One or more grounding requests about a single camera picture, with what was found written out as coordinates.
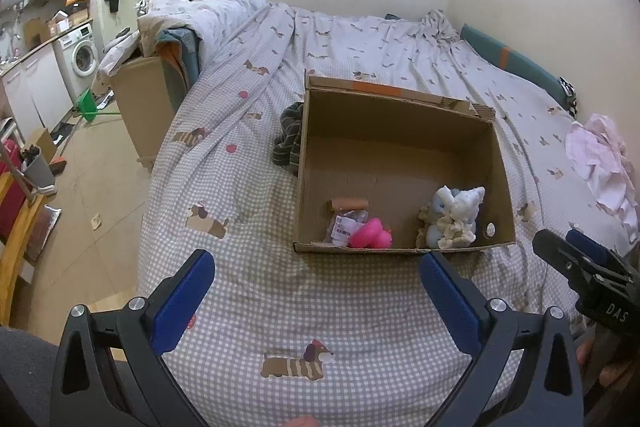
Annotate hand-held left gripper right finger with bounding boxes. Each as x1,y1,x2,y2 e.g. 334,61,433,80
419,251,586,427

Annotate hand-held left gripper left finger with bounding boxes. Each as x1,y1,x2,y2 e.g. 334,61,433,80
50,249,216,427

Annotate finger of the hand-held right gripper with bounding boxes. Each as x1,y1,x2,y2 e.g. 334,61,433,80
531,229,603,290
566,228,628,278

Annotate cream floral scrunchie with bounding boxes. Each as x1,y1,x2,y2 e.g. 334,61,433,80
437,217,476,250

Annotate pink soft toy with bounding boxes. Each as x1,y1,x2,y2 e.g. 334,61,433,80
348,217,393,250

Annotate tan tube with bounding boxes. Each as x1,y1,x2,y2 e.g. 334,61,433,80
327,197,369,211

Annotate person's right hand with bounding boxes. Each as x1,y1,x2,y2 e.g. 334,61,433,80
575,339,640,388

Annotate pink cloth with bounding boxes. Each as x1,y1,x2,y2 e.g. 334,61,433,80
565,113,640,243

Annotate checked dog print bedsheet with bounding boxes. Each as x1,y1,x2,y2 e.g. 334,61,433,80
137,0,640,427

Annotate clear plastic packet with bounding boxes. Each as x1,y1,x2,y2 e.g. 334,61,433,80
325,209,371,248

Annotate black and white item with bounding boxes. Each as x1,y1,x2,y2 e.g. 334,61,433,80
557,77,578,118

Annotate dark patterned mat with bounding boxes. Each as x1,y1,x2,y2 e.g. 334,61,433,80
27,206,63,260

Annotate person's left trouser leg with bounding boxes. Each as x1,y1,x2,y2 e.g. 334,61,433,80
0,327,66,427

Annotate wooden chair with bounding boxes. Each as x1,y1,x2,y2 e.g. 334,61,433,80
0,117,61,328

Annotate dark striped cloth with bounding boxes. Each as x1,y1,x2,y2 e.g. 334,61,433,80
272,102,305,175

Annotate teal bolster pillow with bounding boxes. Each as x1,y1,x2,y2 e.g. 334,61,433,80
460,24,568,100

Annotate grey bin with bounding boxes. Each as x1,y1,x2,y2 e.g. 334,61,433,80
22,147,56,190

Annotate wooden side cabinet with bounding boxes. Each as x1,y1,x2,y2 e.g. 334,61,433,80
109,56,188,170

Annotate small cardboard box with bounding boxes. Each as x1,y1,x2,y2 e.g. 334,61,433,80
25,127,58,160

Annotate green dustpan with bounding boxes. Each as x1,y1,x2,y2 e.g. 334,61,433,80
75,87,121,122

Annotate teal orange blanket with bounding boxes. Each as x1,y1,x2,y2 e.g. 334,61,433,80
155,28,203,95

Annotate white plastic bag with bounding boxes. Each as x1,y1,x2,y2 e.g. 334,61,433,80
96,31,143,78

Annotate white kitchen cabinet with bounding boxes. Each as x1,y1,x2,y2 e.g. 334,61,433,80
0,39,73,142

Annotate white washing machine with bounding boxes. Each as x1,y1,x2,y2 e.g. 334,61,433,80
52,23,101,105

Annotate white duvet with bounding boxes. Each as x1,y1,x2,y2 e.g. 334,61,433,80
137,0,271,58

